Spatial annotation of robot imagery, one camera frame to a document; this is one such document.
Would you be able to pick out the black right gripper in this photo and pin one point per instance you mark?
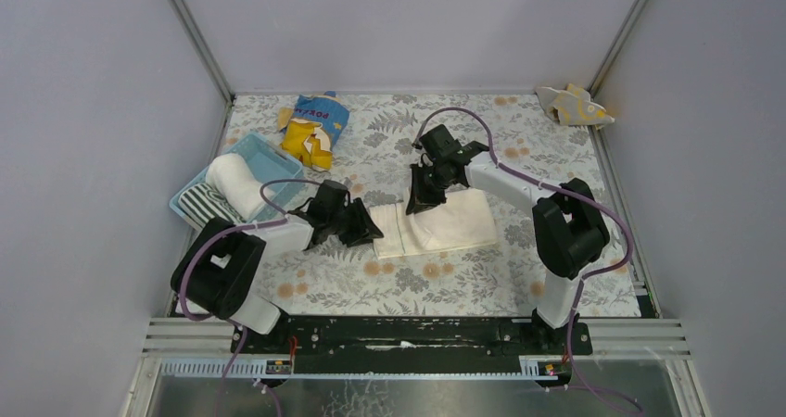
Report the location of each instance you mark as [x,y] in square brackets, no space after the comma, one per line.
[430,172]

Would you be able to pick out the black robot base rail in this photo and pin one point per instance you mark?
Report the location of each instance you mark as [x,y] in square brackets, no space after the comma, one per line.
[413,345]

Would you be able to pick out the light blue plastic basket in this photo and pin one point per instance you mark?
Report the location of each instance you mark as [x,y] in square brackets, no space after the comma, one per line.
[266,161]

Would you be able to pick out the black white striped rolled towel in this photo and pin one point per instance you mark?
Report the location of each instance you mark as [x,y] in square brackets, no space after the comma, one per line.
[201,203]

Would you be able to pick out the grey yellow patterned towel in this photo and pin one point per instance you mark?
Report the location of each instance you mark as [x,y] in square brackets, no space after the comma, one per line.
[572,106]

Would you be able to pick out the blue yellow printed towel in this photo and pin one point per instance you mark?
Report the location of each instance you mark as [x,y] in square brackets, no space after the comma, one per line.
[311,129]

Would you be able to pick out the cream terry towel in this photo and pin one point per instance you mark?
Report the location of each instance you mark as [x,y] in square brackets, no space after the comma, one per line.
[464,221]

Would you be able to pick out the floral patterned table mat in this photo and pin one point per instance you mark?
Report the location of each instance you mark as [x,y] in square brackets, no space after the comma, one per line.
[372,159]

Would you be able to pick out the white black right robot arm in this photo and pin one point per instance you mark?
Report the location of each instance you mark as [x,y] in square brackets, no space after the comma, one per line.
[570,232]

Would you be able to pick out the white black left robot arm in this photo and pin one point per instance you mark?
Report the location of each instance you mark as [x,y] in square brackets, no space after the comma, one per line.
[216,274]

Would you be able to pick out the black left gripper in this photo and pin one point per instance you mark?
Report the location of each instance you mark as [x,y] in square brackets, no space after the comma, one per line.
[342,219]

